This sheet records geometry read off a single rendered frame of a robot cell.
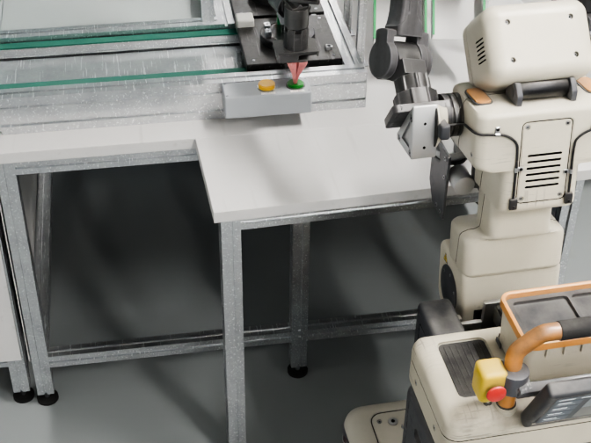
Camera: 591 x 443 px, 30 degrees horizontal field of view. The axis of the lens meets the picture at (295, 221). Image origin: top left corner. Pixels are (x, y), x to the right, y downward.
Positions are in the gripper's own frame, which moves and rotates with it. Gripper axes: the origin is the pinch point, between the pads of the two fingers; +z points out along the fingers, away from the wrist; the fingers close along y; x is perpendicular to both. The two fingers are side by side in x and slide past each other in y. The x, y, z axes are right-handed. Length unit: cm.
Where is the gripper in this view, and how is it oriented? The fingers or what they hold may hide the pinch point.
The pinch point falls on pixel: (295, 79)
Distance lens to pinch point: 266.1
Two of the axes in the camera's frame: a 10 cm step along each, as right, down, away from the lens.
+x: 1.5, 6.1, -7.7
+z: -0.2, 7.9, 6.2
